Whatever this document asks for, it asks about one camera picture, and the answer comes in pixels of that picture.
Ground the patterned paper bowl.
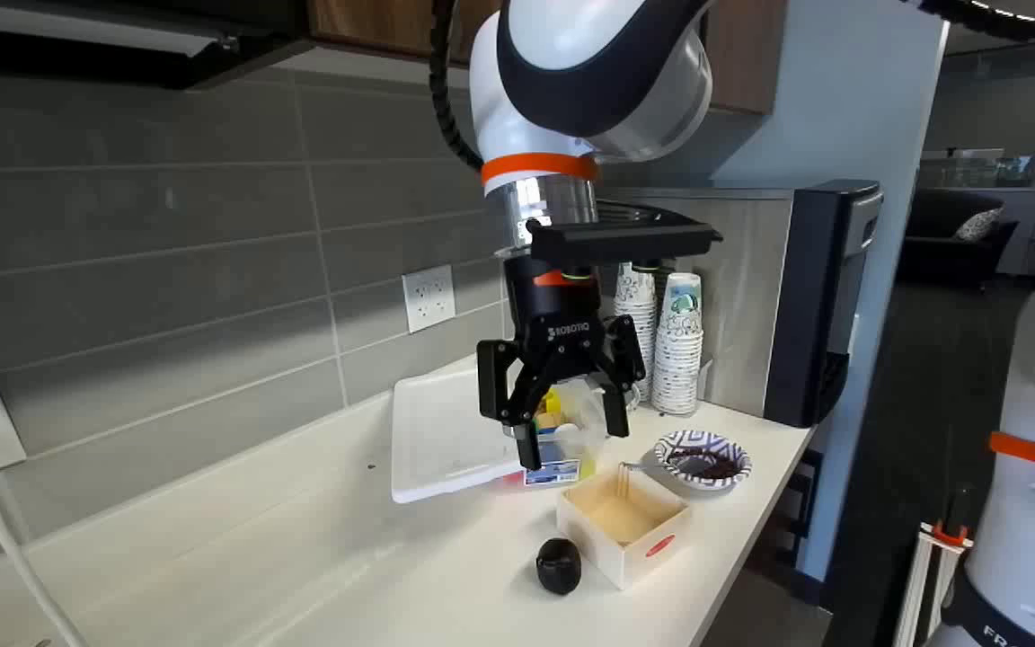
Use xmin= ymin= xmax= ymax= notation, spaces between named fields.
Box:
xmin=641 ymin=429 xmax=756 ymax=498

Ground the stack of patterned paper cups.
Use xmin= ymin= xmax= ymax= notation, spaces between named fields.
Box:
xmin=609 ymin=260 xmax=660 ymax=407

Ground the small wooden box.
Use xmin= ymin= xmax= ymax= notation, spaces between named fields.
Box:
xmin=553 ymin=463 xmax=696 ymax=592

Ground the white rectangular tray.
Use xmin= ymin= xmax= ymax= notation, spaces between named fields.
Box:
xmin=389 ymin=360 xmax=523 ymax=507

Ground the black corrugated cable hose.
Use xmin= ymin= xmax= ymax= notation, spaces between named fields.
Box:
xmin=424 ymin=0 xmax=487 ymax=172

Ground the dark armchair with cushion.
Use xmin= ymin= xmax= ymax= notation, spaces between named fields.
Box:
xmin=897 ymin=188 xmax=1020 ymax=290

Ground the black coffee machine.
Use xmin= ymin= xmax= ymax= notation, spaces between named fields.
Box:
xmin=760 ymin=176 xmax=886 ymax=430

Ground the white robot base with orange ring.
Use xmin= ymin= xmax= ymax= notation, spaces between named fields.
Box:
xmin=924 ymin=266 xmax=1035 ymax=647

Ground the black round object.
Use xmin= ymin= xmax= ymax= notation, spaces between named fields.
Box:
xmin=530 ymin=535 xmax=590 ymax=600

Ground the small blue white carton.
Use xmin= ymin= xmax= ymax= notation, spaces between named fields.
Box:
xmin=521 ymin=390 xmax=583 ymax=491

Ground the white power cable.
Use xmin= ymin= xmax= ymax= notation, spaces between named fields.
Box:
xmin=0 ymin=471 xmax=86 ymax=647

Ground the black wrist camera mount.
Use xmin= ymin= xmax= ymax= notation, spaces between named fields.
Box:
xmin=523 ymin=203 xmax=726 ymax=272

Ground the white plastic bottle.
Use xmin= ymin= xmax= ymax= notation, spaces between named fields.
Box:
xmin=649 ymin=269 xmax=706 ymax=421

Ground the white wall outlet plate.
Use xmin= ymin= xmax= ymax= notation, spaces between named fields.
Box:
xmin=399 ymin=261 xmax=461 ymax=334

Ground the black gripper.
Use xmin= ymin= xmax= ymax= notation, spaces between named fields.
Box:
xmin=475 ymin=255 xmax=649 ymax=474

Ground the clear plastic cup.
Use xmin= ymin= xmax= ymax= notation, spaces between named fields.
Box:
xmin=553 ymin=378 xmax=609 ymax=481

